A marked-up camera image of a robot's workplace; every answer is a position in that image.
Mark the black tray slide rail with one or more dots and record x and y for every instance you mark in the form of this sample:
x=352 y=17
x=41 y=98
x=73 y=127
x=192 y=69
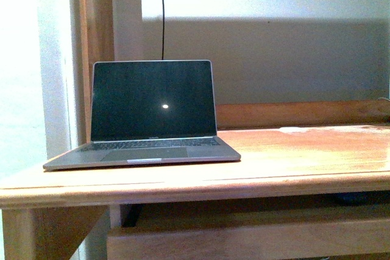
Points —
x=130 y=215

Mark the wooden desk leg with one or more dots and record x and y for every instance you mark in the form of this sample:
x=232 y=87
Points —
x=47 y=233

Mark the wooden desk back rail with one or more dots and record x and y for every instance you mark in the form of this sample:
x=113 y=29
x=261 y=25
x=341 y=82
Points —
x=302 y=114

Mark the wooden pull-out keyboard tray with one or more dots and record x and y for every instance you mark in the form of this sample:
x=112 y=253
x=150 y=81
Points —
x=178 y=232

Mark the wooden door frame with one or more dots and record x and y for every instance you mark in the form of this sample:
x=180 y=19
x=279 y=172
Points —
x=97 y=44

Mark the grey open laptop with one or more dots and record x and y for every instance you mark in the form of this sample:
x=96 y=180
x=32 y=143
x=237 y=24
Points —
x=150 y=113

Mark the dark grey computer mouse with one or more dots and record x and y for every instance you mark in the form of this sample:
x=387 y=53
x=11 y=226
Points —
x=362 y=198

